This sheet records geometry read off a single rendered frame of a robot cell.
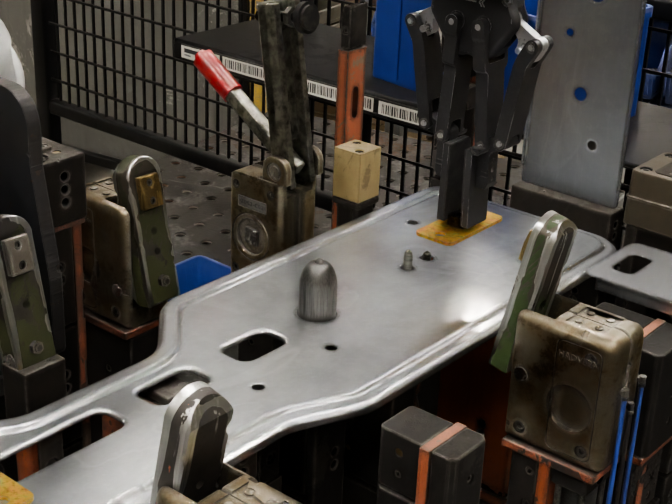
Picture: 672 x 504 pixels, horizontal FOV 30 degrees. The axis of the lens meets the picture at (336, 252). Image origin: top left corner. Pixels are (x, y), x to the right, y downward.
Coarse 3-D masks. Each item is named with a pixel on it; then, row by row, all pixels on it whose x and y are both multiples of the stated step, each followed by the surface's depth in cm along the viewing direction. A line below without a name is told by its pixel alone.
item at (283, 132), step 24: (288, 0) 115; (264, 24) 114; (288, 24) 113; (312, 24) 112; (264, 48) 115; (288, 48) 116; (264, 72) 115; (288, 72) 116; (288, 96) 117; (288, 120) 116; (288, 144) 116; (312, 168) 120
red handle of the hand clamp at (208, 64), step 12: (204, 60) 121; (216, 60) 122; (204, 72) 122; (216, 72) 121; (228, 72) 121; (216, 84) 121; (228, 84) 121; (228, 96) 121; (240, 96) 121; (240, 108) 120; (252, 108) 120; (252, 120) 120; (264, 120) 120; (264, 132) 119; (264, 144) 120; (300, 168) 119
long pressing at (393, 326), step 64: (320, 256) 115; (384, 256) 116; (448, 256) 116; (512, 256) 117; (576, 256) 117; (192, 320) 102; (256, 320) 103; (384, 320) 104; (448, 320) 104; (128, 384) 93; (256, 384) 94; (320, 384) 94; (384, 384) 95; (0, 448) 84; (128, 448) 85; (256, 448) 87
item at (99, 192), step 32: (96, 192) 109; (96, 224) 108; (128, 224) 106; (96, 256) 109; (128, 256) 107; (96, 288) 111; (128, 288) 108; (96, 320) 112; (128, 320) 110; (96, 352) 114; (128, 352) 111; (96, 416) 117
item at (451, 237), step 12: (456, 216) 107; (492, 216) 110; (420, 228) 107; (432, 228) 107; (444, 228) 107; (456, 228) 107; (468, 228) 107; (480, 228) 108; (432, 240) 105; (444, 240) 105; (456, 240) 105
